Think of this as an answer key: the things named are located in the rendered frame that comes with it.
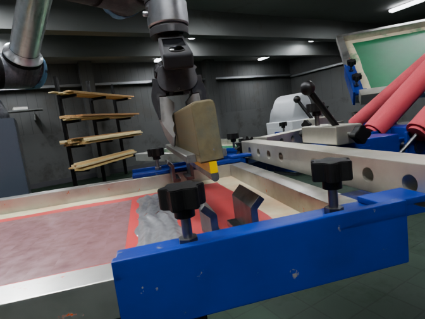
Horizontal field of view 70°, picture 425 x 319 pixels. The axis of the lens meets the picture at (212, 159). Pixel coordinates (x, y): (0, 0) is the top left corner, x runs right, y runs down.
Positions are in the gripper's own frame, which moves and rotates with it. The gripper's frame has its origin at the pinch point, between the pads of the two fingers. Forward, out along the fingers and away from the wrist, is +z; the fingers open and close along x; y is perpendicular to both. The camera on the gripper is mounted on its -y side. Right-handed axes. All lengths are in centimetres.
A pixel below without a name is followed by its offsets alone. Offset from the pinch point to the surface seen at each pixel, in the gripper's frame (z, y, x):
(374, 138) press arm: 5.0, -3.1, -38.2
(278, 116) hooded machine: 8, 443, -228
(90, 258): 13.5, -14.5, 16.7
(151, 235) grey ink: 13.0, -11.7, 8.4
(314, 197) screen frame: 10.0, -17.9, -15.0
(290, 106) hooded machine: -8, 423, -242
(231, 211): 13.5, -5.9, -5.7
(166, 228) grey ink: 13.0, -9.9, 6.1
